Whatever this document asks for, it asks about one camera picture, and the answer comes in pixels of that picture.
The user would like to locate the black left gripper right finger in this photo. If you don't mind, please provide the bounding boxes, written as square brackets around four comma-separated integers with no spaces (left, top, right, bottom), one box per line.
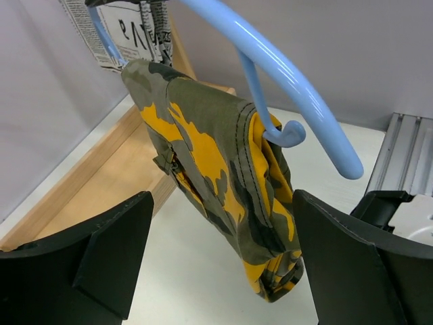
[293,190,432,324]

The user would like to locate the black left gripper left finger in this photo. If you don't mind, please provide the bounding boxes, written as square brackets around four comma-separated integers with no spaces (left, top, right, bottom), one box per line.
[1,192,154,324]

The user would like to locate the camouflage yellow trousers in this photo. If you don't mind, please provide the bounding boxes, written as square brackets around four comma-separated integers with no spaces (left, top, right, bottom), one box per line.
[121,59,304,302]

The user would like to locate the light blue plastic hanger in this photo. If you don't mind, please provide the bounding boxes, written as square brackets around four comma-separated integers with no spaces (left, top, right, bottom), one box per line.
[86,0,365,180]

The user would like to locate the newspaper print trousers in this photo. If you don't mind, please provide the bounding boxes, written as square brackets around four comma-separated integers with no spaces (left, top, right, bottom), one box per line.
[60,1,173,72]

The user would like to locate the wooden clothes rack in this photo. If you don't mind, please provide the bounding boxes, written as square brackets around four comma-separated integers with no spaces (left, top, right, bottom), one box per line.
[0,13,237,252]

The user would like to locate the aluminium mounting rail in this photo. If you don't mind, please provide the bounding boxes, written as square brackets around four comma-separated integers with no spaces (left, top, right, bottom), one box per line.
[366,113,432,196]

